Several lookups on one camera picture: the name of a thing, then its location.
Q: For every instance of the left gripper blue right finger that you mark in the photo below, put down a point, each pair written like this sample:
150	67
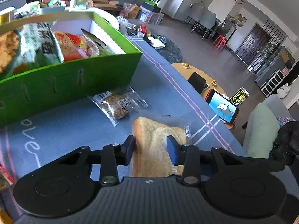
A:
175	151

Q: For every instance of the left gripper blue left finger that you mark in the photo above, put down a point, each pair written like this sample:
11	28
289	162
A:
127	149

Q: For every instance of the packaged bread slice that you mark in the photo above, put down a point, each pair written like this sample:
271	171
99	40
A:
150	158

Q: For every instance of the red yellow snack packet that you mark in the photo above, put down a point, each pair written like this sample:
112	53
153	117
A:
73	47

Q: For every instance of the clear dark snack packet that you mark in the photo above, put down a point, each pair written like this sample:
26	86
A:
118	103

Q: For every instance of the red cased smartphone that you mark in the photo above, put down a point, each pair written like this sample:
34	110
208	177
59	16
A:
223	108

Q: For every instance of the black tablet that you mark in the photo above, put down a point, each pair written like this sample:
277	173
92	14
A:
198	82

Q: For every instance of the yellow wooden stool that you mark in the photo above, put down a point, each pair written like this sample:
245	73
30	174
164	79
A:
186	71

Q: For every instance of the yellow patterned can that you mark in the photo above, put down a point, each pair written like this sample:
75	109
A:
240	96

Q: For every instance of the blue plaid tablecloth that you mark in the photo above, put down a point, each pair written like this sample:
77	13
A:
38	140

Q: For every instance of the dark round side table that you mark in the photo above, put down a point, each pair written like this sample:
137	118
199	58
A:
159	42

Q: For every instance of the green cardboard box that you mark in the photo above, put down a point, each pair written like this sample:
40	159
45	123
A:
44	88

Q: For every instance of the red plastic stool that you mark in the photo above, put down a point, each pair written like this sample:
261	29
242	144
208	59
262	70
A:
220	42

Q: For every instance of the clear storage bin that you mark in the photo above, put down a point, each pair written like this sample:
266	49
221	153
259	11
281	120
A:
148	17

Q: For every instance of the green chips bag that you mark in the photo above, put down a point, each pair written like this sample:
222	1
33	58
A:
29	47

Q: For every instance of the open cardboard box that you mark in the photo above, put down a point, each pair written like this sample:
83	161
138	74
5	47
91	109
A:
103	4

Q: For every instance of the yellow tin can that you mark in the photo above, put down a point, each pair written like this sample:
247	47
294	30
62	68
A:
7	15

